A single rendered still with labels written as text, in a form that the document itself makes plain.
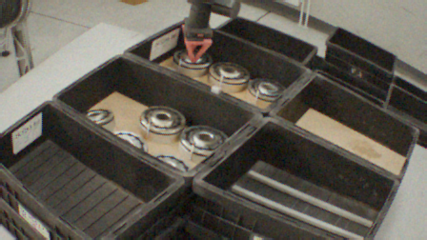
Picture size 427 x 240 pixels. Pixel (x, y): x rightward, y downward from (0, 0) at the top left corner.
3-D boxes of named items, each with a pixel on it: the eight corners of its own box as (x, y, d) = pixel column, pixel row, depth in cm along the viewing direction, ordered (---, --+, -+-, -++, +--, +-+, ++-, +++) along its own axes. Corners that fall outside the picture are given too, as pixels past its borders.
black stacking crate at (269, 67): (114, 93, 163) (120, 54, 157) (177, 54, 186) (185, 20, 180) (254, 160, 149) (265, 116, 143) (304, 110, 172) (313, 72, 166)
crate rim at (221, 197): (187, 190, 121) (189, 179, 119) (263, 124, 144) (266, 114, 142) (359, 259, 106) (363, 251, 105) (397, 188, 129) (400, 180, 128)
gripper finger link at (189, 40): (204, 53, 177) (209, 24, 172) (208, 67, 171) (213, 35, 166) (178, 52, 175) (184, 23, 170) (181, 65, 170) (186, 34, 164)
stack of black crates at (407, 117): (354, 196, 253) (383, 109, 230) (368, 163, 277) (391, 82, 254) (414, 218, 242) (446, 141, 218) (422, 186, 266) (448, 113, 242)
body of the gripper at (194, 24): (206, 23, 175) (210, 1, 171) (212, 39, 167) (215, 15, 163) (182, 22, 174) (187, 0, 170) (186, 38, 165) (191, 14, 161)
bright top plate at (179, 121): (132, 120, 146) (132, 117, 146) (157, 103, 154) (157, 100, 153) (168, 139, 142) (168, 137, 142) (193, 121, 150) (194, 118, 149)
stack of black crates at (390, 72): (307, 125, 297) (324, 40, 273) (323, 99, 321) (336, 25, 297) (372, 153, 285) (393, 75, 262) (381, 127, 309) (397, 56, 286)
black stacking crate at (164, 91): (49, 140, 140) (50, 100, 134) (113, 93, 163) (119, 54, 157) (181, 224, 126) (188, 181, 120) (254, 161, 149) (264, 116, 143)
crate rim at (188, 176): (49, 107, 135) (49, 97, 134) (118, 60, 158) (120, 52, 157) (187, 190, 121) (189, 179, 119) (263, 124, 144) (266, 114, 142)
